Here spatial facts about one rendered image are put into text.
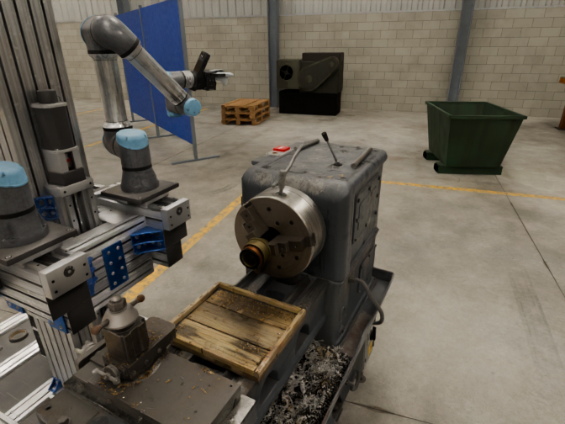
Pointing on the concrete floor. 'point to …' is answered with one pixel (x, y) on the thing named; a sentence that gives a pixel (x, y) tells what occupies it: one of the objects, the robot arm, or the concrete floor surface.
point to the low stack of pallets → (245, 111)
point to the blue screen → (164, 48)
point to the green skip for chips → (470, 136)
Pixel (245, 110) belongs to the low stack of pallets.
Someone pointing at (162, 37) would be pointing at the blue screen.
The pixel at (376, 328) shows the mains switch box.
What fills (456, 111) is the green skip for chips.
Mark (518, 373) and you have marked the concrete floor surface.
